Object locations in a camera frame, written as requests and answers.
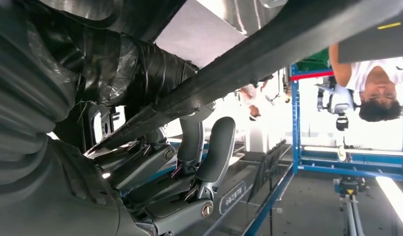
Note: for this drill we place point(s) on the stainless steel workbench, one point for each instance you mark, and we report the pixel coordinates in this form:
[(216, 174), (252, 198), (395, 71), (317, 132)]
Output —
[(195, 39)]

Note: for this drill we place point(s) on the black hanging panel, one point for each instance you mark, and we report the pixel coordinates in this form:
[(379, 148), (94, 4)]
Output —
[(266, 166)]

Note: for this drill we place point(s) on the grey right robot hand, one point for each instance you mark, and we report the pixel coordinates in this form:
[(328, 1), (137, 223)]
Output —
[(149, 68)]

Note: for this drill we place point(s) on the white humanoid robot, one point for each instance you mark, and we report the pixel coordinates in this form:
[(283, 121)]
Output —
[(341, 104)]

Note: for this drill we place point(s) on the blue gantry frame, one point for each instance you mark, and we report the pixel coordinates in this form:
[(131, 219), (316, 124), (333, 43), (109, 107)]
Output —
[(296, 130)]

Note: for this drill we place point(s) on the person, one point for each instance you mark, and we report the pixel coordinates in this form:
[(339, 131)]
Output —
[(377, 88), (252, 97)]

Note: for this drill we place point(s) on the stamped silver metal plate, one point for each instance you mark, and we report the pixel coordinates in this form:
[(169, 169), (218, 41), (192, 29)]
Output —
[(240, 13)]

